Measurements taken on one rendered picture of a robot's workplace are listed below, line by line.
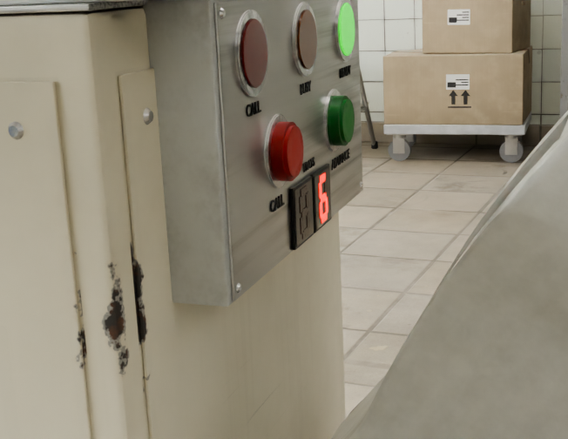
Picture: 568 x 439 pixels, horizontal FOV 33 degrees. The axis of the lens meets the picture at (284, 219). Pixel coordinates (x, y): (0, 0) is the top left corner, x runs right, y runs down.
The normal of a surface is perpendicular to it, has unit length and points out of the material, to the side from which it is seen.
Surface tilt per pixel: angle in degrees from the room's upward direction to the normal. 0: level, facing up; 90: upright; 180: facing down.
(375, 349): 0
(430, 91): 91
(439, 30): 91
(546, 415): 90
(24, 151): 90
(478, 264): 113
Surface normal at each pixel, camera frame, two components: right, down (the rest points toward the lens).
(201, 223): -0.33, 0.25
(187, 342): 0.94, 0.04
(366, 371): -0.04, -0.97
